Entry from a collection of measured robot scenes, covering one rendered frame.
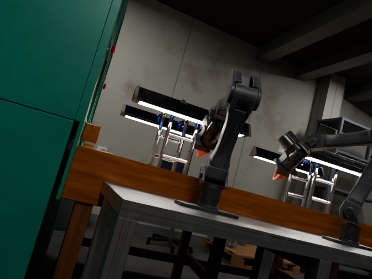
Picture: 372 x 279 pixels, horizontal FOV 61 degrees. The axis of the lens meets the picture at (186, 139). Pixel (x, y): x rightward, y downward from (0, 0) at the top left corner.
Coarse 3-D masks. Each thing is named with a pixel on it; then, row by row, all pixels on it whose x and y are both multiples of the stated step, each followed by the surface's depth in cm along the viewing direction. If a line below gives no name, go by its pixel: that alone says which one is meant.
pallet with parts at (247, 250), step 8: (208, 240) 389; (208, 248) 389; (232, 248) 365; (240, 248) 381; (248, 248) 397; (224, 256) 364; (232, 256) 341; (240, 256) 337; (248, 256) 343; (232, 264) 337; (240, 264) 337; (288, 264) 373; (288, 272) 373; (296, 272) 380
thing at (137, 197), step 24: (120, 192) 82; (144, 192) 106; (120, 216) 68; (144, 216) 70; (168, 216) 72; (192, 216) 74; (216, 216) 87; (240, 216) 113; (240, 240) 78; (264, 240) 81; (288, 240) 84; (312, 240) 94; (360, 264) 92
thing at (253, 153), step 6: (252, 150) 227; (258, 150) 226; (264, 150) 228; (252, 156) 229; (258, 156) 223; (264, 156) 225; (270, 156) 227; (276, 156) 230; (300, 168) 233; (306, 168) 235; (318, 174) 238
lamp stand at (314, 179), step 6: (342, 156) 179; (360, 162) 183; (318, 168) 194; (336, 168) 198; (336, 174) 197; (312, 180) 193; (318, 180) 193; (324, 180) 195; (336, 180) 197; (312, 186) 192; (312, 192) 191; (330, 192) 196; (312, 198) 191; (318, 198) 194; (330, 198) 196; (330, 204) 195
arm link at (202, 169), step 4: (200, 168) 101; (204, 168) 99; (200, 172) 98; (204, 172) 98; (200, 176) 100; (204, 176) 97; (200, 180) 98; (208, 184) 96; (212, 184) 96; (216, 184) 96; (224, 184) 98; (220, 188) 99; (224, 188) 97
